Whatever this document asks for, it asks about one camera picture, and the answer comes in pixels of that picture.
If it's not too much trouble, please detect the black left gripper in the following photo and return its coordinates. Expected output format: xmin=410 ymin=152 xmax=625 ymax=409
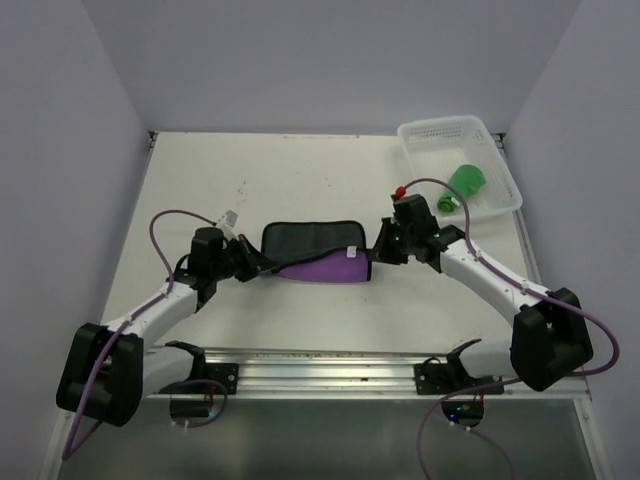
xmin=211 ymin=233 xmax=277 ymax=282

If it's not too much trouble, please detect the green microfiber towel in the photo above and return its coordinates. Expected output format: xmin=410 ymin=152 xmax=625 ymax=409
xmin=437 ymin=164 xmax=486 ymax=214

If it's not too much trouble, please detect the black and purple towel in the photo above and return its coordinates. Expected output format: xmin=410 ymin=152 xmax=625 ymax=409
xmin=261 ymin=220 xmax=372 ymax=284

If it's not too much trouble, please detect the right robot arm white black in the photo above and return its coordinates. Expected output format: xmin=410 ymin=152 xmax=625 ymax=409
xmin=369 ymin=194 xmax=593 ymax=393

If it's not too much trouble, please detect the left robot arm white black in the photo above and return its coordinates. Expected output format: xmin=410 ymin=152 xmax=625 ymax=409
xmin=55 ymin=227 xmax=277 ymax=426

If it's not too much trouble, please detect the white plastic basket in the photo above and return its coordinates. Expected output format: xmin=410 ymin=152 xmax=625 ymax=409
xmin=397 ymin=115 xmax=523 ymax=222

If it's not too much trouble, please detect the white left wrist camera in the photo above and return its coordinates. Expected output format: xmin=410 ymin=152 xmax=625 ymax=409
xmin=215 ymin=210 xmax=238 ymax=241

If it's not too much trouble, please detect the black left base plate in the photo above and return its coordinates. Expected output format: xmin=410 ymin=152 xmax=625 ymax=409
xmin=204 ymin=363 xmax=239 ymax=395

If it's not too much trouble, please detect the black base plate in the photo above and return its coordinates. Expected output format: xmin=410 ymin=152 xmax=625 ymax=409
xmin=204 ymin=363 xmax=239 ymax=395
xmin=413 ymin=362 xmax=478 ymax=396

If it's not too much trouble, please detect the aluminium mounting rail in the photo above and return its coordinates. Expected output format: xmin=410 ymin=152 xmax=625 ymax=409
xmin=74 ymin=352 xmax=591 ymax=401

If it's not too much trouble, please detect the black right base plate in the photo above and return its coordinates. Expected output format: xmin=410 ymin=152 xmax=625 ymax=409
xmin=413 ymin=362 xmax=478 ymax=396

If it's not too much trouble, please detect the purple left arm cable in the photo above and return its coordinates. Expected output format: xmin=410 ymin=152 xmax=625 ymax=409
xmin=62 ymin=209 xmax=224 ymax=461

